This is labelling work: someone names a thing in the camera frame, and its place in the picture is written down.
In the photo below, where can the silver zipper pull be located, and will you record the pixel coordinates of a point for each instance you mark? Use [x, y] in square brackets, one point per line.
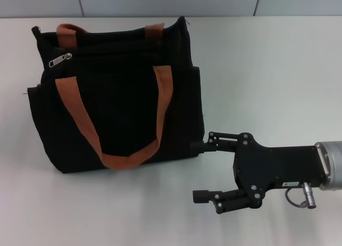
[59, 59]

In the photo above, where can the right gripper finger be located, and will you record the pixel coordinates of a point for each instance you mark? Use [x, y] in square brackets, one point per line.
[224, 143]
[232, 200]

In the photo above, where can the black fabric food bag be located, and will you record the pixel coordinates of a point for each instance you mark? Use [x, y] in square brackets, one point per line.
[120, 102]

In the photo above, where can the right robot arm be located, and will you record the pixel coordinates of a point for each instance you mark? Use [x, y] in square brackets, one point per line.
[332, 163]

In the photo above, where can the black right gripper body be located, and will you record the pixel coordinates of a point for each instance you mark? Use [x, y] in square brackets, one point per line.
[278, 166]

